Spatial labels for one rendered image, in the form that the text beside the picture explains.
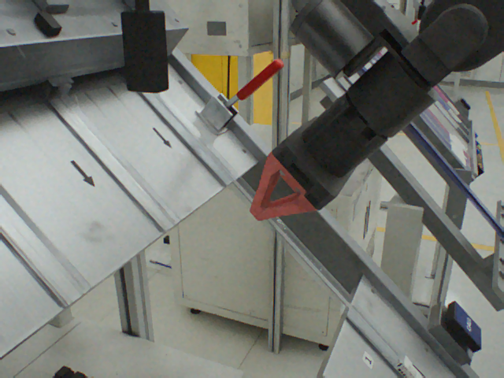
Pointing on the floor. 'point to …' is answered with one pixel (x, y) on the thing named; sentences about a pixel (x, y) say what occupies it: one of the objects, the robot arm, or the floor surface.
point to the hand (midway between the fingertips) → (262, 208)
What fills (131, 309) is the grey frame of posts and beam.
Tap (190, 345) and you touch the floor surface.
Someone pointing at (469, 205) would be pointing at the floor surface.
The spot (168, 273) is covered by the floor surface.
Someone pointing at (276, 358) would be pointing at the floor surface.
